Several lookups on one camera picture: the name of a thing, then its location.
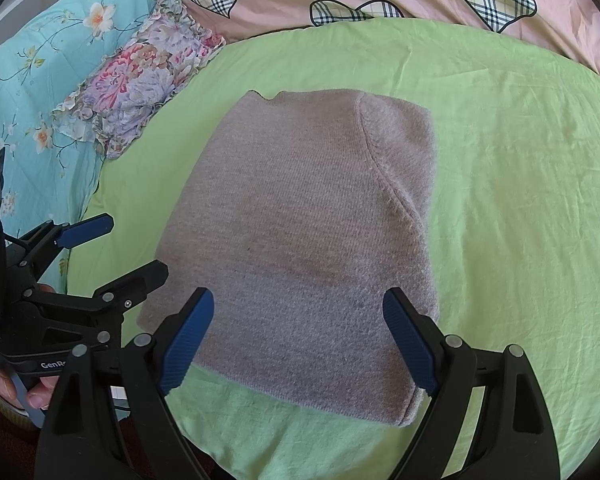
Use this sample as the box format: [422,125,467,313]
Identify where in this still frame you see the person's left hand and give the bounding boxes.
[0,370,61,412]

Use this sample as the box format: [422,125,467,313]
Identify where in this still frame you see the floral ruffled pillow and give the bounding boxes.
[52,0,227,161]

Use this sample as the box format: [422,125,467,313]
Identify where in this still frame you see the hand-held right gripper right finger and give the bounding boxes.
[382,287,557,480]

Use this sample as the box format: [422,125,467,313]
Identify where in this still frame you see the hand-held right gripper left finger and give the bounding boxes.
[34,287,216,480]

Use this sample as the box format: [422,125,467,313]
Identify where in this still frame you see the green bed sheet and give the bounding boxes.
[65,16,600,480]

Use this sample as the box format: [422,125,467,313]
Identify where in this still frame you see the beige knit sweater brown cuffs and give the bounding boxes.
[137,88,442,429]

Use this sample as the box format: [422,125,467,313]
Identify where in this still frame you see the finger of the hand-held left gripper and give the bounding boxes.
[26,259,170,322]
[9,213,115,262]

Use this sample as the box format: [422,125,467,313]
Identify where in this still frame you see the blue floral quilt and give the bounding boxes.
[0,0,176,293]

